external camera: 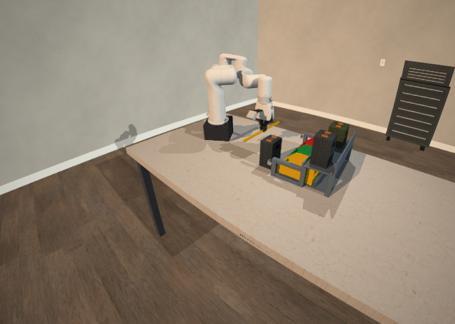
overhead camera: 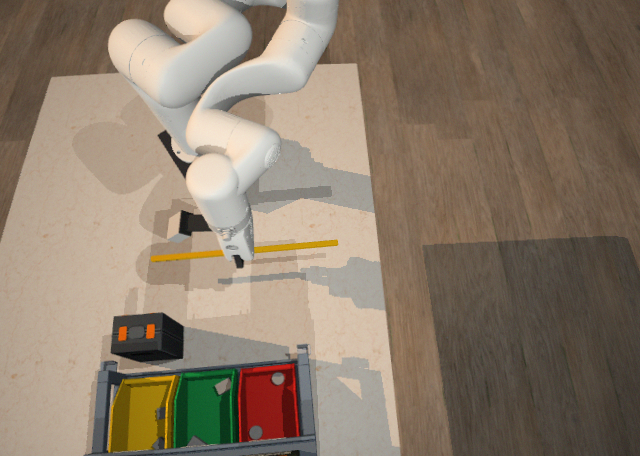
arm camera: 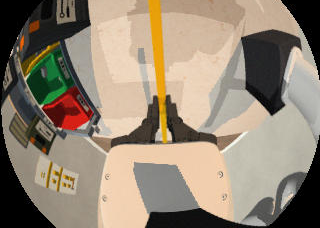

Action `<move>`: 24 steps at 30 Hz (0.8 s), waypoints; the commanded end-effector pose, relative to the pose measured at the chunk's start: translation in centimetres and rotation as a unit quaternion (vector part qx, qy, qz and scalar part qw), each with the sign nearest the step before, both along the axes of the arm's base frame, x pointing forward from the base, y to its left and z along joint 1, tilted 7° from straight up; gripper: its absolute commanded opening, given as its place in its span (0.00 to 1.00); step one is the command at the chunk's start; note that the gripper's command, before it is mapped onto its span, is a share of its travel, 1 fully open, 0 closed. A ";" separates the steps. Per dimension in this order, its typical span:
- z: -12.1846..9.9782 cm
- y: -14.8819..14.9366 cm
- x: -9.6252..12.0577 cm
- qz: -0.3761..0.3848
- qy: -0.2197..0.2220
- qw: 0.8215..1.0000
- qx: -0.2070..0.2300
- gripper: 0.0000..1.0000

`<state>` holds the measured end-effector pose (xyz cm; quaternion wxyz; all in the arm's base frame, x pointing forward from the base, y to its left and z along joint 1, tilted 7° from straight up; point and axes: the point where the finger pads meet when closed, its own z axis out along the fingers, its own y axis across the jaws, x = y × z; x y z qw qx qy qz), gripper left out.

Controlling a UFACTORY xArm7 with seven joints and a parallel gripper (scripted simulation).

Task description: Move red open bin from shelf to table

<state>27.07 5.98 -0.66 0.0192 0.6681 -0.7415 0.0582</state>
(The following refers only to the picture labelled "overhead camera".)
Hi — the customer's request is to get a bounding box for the grey metal shelf rack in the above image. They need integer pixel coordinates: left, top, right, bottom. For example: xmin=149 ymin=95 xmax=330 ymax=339
xmin=83 ymin=343 xmax=317 ymax=456

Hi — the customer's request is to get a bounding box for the green open bin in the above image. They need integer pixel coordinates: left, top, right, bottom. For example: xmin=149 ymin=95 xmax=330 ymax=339
xmin=174 ymin=368 xmax=239 ymax=448

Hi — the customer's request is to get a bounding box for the grey round disc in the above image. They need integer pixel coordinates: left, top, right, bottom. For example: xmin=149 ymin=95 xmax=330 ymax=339
xmin=272 ymin=372 xmax=285 ymax=385
xmin=249 ymin=425 xmax=263 ymax=440

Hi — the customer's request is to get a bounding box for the yellow open bin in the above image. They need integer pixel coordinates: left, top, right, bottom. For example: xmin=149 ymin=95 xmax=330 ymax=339
xmin=108 ymin=375 xmax=180 ymax=452

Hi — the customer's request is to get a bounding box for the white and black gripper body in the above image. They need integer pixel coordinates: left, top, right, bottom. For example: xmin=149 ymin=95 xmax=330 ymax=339
xmin=215 ymin=210 xmax=254 ymax=262

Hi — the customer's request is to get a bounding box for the red bin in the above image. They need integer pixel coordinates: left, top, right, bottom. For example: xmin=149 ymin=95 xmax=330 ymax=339
xmin=238 ymin=363 xmax=300 ymax=442

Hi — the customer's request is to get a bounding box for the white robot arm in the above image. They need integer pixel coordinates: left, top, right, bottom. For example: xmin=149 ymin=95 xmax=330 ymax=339
xmin=108 ymin=0 xmax=339 ymax=243

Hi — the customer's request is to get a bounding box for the yellow bar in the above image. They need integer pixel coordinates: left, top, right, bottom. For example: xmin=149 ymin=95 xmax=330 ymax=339
xmin=151 ymin=240 xmax=338 ymax=262

